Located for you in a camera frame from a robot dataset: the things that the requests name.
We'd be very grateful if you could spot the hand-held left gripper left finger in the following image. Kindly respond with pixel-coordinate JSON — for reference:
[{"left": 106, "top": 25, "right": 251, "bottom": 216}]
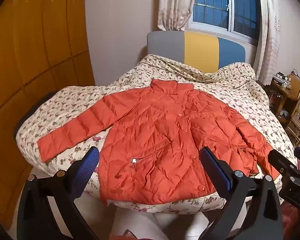
[{"left": 16, "top": 146, "right": 100, "bottom": 240}]

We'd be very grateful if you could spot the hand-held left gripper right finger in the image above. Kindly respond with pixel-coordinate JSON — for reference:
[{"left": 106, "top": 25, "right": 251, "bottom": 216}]
[{"left": 199, "top": 147, "right": 283, "bottom": 240}]

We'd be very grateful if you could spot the orange puffer jacket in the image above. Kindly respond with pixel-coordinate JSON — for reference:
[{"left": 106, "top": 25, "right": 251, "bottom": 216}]
[{"left": 37, "top": 79, "right": 280, "bottom": 205}]

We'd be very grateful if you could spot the person's pink clothing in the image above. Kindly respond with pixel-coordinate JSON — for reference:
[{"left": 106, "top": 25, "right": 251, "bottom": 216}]
[{"left": 280, "top": 142, "right": 300, "bottom": 240}]

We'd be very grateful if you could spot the wooden desk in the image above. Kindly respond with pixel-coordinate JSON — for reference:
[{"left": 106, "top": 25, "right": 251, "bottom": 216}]
[{"left": 267, "top": 74, "right": 300, "bottom": 130}]

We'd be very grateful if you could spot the floral quilt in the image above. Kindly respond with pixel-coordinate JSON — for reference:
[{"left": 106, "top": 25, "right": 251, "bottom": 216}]
[{"left": 15, "top": 54, "right": 297, "bottom": 215}]

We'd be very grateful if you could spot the dark box on desk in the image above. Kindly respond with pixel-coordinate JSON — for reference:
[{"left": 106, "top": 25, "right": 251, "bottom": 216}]
[{"left": 272, "top": 76, "right": 287, "bottom": 88}]

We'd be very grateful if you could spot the orange wooden wardrobe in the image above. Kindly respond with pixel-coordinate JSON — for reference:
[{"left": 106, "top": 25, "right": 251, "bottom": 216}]
[{"left": 0, "top": 0, "right": 96, "bottom": 230}]

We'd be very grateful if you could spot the grey yellow blue headboard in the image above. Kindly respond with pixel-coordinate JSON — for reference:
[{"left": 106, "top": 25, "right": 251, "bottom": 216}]
[{"left": 147, "top": 31, "right": 246, "bottom": 72}]

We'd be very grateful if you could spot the beige patterned curtain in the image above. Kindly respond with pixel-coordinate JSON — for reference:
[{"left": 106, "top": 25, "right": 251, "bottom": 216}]
[
  {"left": 157, "top": 0, "right": 202, "bottom": 32},
  {"left": 254, "top": 0, "right": 282, "bottom": 87}
]

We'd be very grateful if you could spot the barred window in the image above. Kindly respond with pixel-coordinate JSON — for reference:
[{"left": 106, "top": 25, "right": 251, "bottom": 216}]
[{"left": 190, "top": 0, "right": 262, "bottom": 46}]

